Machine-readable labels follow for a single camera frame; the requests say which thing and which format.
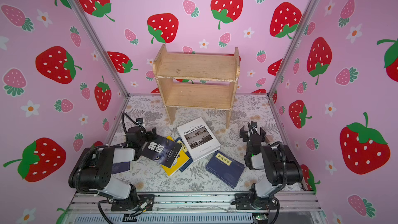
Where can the small brown block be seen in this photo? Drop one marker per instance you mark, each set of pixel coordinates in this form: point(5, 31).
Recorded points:
point(269, 139)

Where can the black wolf cover book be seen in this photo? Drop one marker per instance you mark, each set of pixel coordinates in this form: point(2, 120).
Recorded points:
point(162, 151)

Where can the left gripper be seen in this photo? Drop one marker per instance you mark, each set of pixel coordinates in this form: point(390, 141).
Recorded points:
point(149, 135)

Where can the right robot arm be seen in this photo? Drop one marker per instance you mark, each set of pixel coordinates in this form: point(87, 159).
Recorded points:
point(278, 162)

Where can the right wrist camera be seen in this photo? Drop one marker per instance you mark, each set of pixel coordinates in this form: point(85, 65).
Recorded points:
point(254, 125)

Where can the blue book middle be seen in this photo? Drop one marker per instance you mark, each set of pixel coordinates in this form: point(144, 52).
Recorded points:
point(185, 150)

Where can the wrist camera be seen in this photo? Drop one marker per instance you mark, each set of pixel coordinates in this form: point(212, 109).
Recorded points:
point(254, 125)
point(139, 121)

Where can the blue book right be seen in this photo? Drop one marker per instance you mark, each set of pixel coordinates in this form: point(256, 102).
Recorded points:
point(225, 168)

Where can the wooden two-tier shelf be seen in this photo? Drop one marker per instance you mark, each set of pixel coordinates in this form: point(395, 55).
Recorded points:
point(197, 81)

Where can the yellow cartoon cover book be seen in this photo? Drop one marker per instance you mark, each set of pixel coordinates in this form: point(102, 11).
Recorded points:
point(179, 162)

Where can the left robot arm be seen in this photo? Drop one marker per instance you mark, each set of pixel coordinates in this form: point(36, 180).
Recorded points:
point(92, 174)

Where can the white hardcover book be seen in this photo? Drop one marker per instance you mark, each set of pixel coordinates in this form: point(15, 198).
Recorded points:
point(198, 139)

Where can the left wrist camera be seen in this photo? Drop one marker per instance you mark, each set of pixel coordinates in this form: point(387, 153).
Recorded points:
point(139, 121)

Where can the dark purple book left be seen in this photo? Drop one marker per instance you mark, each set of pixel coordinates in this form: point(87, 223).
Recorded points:
point(120, 167)

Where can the blue book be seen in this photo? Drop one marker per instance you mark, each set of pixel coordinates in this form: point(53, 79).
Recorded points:
point(185, 150)
point(225, 168)

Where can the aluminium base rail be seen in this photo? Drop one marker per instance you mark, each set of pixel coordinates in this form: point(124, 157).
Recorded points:
point(289, 207)

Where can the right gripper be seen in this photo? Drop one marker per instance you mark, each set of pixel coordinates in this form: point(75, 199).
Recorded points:
point(253, 135)

